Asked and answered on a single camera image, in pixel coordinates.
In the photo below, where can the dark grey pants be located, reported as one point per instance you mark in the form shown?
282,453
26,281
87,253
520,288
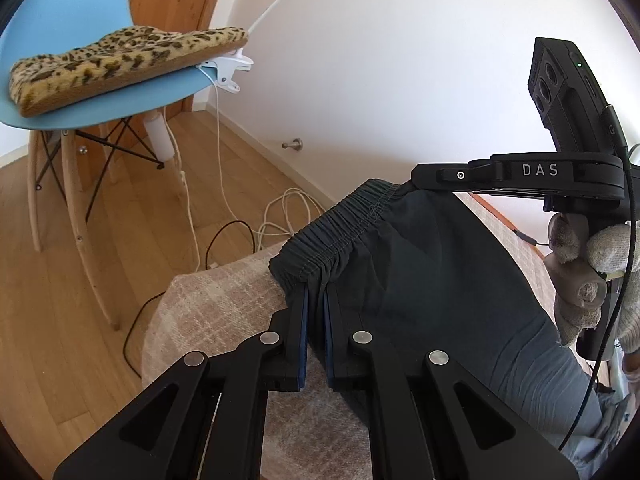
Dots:
430,270

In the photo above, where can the beige plaid blanket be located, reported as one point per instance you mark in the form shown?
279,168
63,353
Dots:
210,320

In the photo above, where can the person's right hand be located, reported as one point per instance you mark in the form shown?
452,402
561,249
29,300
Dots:
612,250

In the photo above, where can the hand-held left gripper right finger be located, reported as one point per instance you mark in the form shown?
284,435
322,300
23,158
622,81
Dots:
331,355

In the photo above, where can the blue chair with wooden legs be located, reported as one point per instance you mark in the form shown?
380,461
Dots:
65,15

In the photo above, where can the metal door stopper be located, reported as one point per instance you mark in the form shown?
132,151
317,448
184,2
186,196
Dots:
295,144

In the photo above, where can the white clamp lamp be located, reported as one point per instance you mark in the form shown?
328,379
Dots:
227,67

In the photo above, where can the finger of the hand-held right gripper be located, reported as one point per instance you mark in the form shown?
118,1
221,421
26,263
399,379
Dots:
450,176

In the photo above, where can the leopard print cushion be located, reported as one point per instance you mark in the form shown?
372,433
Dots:
115,65

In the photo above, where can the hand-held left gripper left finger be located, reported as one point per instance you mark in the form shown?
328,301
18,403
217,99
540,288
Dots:
301,355

